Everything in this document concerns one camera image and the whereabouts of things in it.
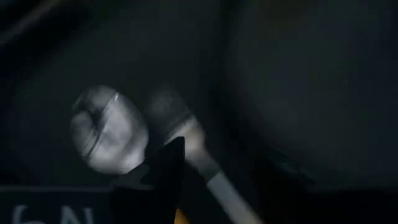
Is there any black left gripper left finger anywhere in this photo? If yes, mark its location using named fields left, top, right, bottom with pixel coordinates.
left=108, top=136, right=187, bottom=224

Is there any black rectangular serving tray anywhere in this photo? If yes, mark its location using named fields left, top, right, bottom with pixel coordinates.
left=0, top=0, right=398, bottom=224

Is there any metal spoon with orange handle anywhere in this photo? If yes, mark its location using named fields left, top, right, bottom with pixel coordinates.
left=70, top=85, right=191, bottom=224

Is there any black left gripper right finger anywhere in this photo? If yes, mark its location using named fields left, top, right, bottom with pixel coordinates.
left=239, top=149, right=318, bottom=224

